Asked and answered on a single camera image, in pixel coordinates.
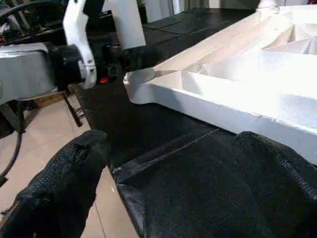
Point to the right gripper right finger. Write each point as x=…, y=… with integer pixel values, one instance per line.
x=284, y=178

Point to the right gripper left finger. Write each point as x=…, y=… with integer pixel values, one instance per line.
x=57, y=188

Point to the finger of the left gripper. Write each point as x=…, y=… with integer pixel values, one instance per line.
x=143, y=58

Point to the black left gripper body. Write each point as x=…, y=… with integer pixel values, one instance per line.
x=111, y=62

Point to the white plastic table top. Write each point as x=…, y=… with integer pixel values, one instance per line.
x=223, y=104

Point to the black work mat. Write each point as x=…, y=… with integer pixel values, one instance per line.
x=173, y=124

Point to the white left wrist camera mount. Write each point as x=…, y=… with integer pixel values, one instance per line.
x=76, y=24

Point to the dark metal table frame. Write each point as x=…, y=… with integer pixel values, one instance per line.
x=73, y=109

